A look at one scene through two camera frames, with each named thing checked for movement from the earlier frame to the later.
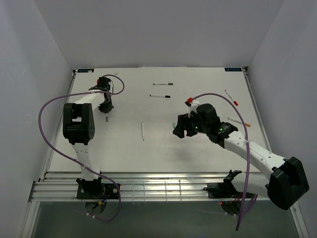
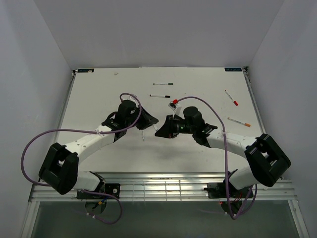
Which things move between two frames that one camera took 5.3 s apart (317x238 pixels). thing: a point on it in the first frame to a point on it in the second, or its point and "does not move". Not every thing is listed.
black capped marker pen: x=160 y=95 does not move
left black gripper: x=107 y=108 to x=147 y=120
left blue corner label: x=84 y=70 does not move
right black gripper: x=184 y=120 to x=167 y=130
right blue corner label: x=233 y=69 does not move
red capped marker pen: x=235 y=102 does not move
